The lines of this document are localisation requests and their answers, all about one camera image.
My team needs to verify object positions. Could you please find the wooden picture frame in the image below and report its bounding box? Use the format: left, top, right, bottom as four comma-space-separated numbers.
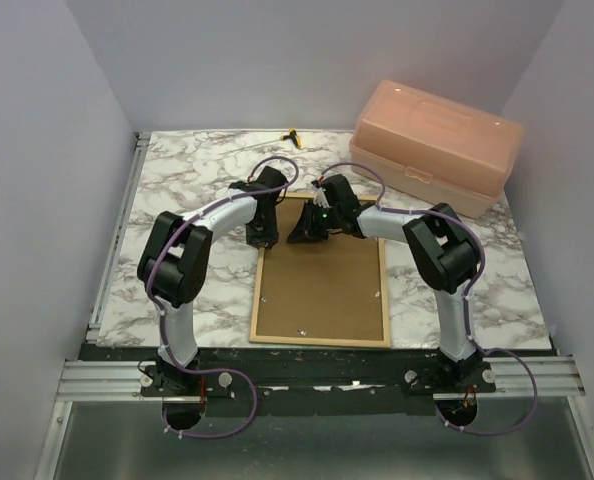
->
248, 189, 392, 349

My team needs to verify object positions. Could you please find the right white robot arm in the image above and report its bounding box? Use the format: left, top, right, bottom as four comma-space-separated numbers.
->
287, 174, 484, 392

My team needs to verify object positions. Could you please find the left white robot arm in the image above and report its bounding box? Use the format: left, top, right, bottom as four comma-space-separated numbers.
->
137, 166, 289, 395

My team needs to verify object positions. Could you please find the yellow black hex key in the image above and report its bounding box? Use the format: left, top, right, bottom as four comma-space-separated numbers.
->
228, 128, 302, 154

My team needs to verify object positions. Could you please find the pink translucent plastic box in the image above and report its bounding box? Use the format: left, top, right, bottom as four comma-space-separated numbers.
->
349, 80, 524, 218

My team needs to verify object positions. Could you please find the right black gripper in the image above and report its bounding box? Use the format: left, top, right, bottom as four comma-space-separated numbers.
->
287, 201, 341, 245

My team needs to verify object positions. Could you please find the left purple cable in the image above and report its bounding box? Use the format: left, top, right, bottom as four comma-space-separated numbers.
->
145, 156, 301, 441

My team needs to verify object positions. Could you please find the brown frame backing board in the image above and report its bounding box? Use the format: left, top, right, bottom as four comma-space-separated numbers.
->
255, 197, 386, 341

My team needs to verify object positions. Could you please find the aluminium rail left side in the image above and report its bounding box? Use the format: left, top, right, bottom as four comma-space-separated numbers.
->
85, 132, 152, 343

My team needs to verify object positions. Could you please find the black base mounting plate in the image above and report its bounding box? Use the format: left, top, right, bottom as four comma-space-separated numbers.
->
139, 344, 508, 419

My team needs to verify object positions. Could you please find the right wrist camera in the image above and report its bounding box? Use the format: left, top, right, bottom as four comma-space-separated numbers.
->
312, 180, 330, 209

